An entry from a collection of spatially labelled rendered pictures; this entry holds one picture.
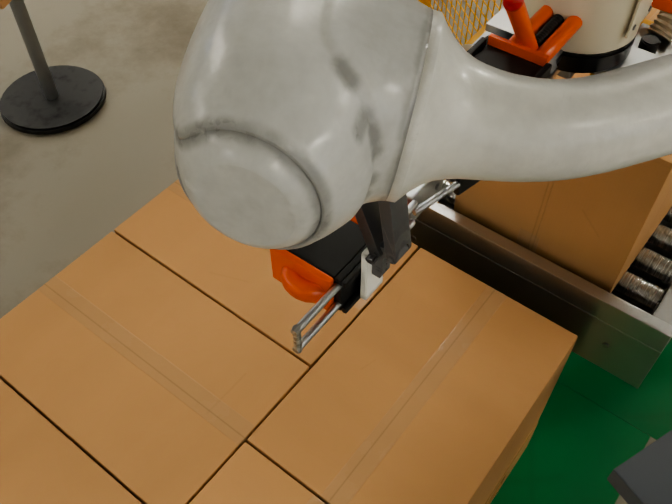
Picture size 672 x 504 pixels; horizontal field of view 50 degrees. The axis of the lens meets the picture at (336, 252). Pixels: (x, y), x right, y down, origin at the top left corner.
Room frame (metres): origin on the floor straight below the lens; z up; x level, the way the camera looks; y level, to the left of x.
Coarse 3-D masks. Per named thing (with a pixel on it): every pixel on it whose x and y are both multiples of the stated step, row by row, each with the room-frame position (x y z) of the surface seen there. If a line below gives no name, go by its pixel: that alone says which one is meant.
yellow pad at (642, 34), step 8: (640, 24) 1.02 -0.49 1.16; (648, 24) 1.02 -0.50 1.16; (640, 32) 0.99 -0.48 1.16; (648, 32) 0.99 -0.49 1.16; (640, 40) 0.94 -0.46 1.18; (648, 40) 0.93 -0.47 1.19; (656, 40) 0.93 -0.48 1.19; (664, 40) 0.97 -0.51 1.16; (640, 48) 0.93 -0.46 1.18; (648, 48) 0.92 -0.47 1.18; (656, 48) 0.93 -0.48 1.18; (664, 48) 0.95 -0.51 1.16
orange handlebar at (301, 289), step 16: (656, 0) 0.91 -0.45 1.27; (544, 16) 0.86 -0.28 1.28; (576, 16) 0.86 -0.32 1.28; (560, 32) 0.82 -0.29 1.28; (544, 48) 0.79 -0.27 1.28; (560, 48) 0.80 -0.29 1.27; (288, 272) 0.43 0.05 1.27; (288, 288) 0.41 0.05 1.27; (304, 288) 0.41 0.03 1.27; (320, 288) 0.41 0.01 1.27
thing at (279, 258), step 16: (352, 224) 0.48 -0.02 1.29; (320, 240) 0.46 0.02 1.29; (336, 240) 0.46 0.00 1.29; (352, 240) 0.46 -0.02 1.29; (272, 256) 0.45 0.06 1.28; (288, 256) 0.44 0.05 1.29; (304, 256) 0.44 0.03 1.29; (320, 256) 0.44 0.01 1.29; (336, 256) 0.44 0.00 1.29; (352, 256) 0.44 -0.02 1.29; (304, 272) 0.42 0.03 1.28; (320, 272) 0.42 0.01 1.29; (336, 272) 0.42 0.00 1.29
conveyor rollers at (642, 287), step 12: (444, 180) 1.27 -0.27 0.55; (660, 228) 1.12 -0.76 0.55; (648, 240) 1.11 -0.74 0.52; (660, 240) 1.09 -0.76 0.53; (648, 252) 1.04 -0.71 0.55; (636, 264) 1.03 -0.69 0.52; (648, 264) 1.02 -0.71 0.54; (660, 264) 1.01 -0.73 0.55; (624, 276) 0.98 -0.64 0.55; (636, 276) 0.98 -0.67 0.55; (660, 276) 0.99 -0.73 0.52; (624, 288) 0.95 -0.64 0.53; (636, 288) 0.95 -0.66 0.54; (648, 288) 0.94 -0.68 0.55; (660, 288) 0.94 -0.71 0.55; (636, 300) 0.94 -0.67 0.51; (648, 300) 0.92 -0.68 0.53; (660, 300) 0.92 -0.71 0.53
